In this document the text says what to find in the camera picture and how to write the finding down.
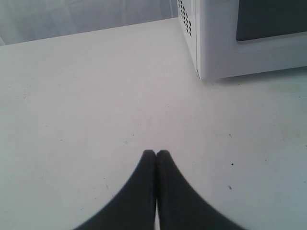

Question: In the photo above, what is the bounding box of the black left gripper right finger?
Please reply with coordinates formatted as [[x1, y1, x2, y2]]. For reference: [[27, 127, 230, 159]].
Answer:
[[156, 150, 243, 230]]

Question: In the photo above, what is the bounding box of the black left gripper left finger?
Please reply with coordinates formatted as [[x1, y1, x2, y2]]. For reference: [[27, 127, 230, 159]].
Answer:
[[76, 150, 156, 230]]

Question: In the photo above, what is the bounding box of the white microwave oven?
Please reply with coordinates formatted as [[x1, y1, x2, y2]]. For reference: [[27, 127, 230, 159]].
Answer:
[[195, 0, 307, 80]]

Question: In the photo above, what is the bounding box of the white microwave oven body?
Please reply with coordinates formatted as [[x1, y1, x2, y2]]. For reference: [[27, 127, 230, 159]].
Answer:
[[177, 0, 199, 76]]

